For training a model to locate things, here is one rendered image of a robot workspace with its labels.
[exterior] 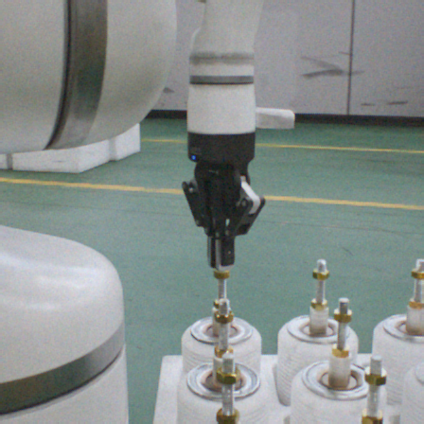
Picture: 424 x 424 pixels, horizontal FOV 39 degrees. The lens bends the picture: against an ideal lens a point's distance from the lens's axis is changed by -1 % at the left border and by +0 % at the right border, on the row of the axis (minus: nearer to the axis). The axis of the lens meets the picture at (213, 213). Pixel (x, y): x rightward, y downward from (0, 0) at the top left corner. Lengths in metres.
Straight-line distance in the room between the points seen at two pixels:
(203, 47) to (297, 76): 5.11
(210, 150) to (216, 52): 0.10
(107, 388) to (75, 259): 0.04
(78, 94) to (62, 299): 0.06
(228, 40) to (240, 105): 0.07
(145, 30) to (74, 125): 0.04
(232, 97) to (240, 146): 0.05
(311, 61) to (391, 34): 0.72
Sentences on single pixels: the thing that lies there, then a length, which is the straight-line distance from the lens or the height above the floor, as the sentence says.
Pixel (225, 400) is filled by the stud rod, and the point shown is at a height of 0.30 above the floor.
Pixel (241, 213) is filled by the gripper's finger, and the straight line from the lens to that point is 0.64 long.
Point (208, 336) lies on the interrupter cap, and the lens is 0.72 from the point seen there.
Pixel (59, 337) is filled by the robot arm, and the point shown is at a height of 0.49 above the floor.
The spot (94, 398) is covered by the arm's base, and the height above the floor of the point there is 0.46.
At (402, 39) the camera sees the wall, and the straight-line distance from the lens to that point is 5.66.
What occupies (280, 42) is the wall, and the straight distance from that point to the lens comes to 5.77.
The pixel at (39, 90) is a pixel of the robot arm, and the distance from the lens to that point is 0.17.
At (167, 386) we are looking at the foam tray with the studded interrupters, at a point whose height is 0.18.
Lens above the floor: 0.57
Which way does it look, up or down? 14 degrees down
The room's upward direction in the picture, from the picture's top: straight up
